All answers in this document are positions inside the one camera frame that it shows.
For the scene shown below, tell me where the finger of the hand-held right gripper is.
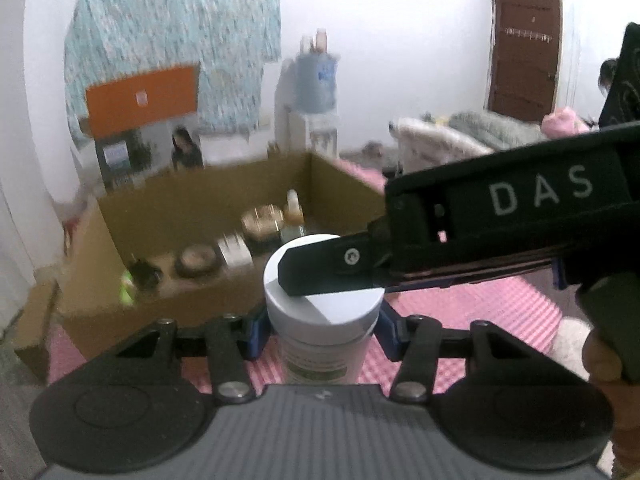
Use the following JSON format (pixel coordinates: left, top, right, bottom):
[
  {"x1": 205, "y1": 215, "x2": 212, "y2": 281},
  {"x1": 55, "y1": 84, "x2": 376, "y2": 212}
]
[{"x1": 277, "y1": 232, "x2": 397, "y2": 297}]

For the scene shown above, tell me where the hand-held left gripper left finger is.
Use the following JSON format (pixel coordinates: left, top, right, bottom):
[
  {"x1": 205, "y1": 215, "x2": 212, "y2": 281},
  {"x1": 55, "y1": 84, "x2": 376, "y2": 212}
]
[{"x1": 115, "y1": 310, "x2": 269, "y2": 406}]

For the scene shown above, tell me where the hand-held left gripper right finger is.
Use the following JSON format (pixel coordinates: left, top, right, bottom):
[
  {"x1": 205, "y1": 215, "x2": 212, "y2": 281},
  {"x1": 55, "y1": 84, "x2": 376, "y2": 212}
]
[{"x1": 375, "y1": 305, "x2": 569, "y2": 404}]

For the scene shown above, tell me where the white lid jar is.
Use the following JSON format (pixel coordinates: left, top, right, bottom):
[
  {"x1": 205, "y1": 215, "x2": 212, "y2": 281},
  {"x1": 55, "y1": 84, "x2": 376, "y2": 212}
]
[{"x1": 264, "y1": 234, "x2": 384, "y2": 387}]

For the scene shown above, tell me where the gold lid jar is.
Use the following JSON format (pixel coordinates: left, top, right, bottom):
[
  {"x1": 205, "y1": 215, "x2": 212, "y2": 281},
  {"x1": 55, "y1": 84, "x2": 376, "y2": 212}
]
[{"x1": 241, "y1": 204, "x2": 285, "y2": 249}]

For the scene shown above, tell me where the brown cardboard box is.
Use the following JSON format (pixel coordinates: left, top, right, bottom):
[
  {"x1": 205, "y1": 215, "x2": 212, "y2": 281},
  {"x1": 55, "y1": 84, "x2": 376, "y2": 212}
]
[{"x1": 12, "y1": 152, "x2": 401, "y2": 386}]

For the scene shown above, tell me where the person's right hand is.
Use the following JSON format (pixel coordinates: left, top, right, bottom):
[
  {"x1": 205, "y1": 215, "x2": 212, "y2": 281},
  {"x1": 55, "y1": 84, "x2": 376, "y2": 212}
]
[{"x1": 582, "y1": 328, "x2": 640, "y2": 462}]

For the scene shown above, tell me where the amber small bottle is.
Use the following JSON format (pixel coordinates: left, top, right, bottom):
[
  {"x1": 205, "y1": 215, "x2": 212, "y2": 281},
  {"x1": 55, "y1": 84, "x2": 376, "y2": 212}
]
[{"x1": 283, "y1": 189, "x2": 305, "y2": 225}]

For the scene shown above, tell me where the pink checkered tablecloth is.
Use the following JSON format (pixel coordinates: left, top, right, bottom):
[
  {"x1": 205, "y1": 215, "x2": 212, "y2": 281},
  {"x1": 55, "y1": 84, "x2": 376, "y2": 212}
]
[{"x1": 47, "y1": 157, "x2": 564, "y2": 396}]

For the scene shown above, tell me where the small white box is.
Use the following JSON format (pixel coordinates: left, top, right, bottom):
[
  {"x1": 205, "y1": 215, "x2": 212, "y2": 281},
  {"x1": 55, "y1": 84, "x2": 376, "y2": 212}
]
[{"x1": 217, "y1": 232, "x2": 255, "y2": 269}]

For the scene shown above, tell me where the round gold compact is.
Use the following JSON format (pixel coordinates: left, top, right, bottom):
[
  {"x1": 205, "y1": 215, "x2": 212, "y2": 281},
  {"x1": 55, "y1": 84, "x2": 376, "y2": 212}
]
[{"x1": 176, "y1": 244, "x2": 219, "y2": 279}]

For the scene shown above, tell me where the grey bed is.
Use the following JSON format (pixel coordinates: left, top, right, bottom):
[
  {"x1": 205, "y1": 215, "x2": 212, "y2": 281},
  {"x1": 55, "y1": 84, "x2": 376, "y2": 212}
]
[{"x1": 390, "y1": 110, "x2": 601, "y2": 179}]

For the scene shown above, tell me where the grey blanket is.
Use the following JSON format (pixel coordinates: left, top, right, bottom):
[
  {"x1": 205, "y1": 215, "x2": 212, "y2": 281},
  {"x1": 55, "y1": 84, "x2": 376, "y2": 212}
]
[{"x1": 447, "y1": 110, "x2": 549, "y2": 149}]

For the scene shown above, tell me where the white fuzzy blanket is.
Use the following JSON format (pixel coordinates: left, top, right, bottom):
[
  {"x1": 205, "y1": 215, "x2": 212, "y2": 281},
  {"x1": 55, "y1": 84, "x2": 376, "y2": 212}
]
[{"x1": 391, "y1": 117, "x2": 494, "y2": 172}]

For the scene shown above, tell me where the pink plush toy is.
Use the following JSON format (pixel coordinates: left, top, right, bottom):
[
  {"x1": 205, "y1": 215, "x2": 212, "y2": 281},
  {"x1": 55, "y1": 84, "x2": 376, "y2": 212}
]
[{"x1": 542, "y1": 107, "x2": 586, "y2": 137}]

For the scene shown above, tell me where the white water dispenser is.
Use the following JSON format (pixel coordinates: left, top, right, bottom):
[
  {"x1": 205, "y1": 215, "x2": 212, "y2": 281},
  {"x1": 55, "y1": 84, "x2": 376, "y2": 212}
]
[{"x1": 277, "y1": 57, "x2": 342, "y2": 157}]

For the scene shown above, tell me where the white fluffy rug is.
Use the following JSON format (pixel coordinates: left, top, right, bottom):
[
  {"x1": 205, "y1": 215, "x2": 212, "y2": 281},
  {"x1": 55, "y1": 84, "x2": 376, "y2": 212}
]
[{"x1": 552, "y1": 317, "x2": 596, "y2": 382}]

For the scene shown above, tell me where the brown wooden door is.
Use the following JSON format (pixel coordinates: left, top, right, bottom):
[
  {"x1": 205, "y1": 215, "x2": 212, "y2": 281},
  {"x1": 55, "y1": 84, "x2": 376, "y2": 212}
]
[{"x1": 487, "y1": 0, "x2": 564, "y2": 124}]

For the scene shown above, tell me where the blue water bottle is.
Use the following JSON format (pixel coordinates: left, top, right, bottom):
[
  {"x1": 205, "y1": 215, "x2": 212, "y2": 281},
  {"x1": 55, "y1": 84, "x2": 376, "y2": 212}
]
[{"x1": 294, "y1": 52, "x2": 339, "y2": 114}]

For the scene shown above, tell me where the pale small bottle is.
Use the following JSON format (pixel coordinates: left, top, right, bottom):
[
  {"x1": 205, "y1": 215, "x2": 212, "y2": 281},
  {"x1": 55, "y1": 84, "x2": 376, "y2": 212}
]
[{"x1": 300, "y1": 28, "x2": 331, "y2": 56}]

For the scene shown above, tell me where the pale blue floral curtain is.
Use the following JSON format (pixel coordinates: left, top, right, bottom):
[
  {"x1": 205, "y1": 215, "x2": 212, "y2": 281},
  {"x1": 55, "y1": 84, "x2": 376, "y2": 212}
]
[{"x1": 64, "y1": 0, "x2": 282, "y2": 147}]

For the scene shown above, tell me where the orange wall poster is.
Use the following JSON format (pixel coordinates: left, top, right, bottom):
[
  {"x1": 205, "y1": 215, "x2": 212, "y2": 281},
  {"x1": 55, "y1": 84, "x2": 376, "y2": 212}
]
[{"x1": 85, "y1": 62, "x2": 206, "y2": 192}]

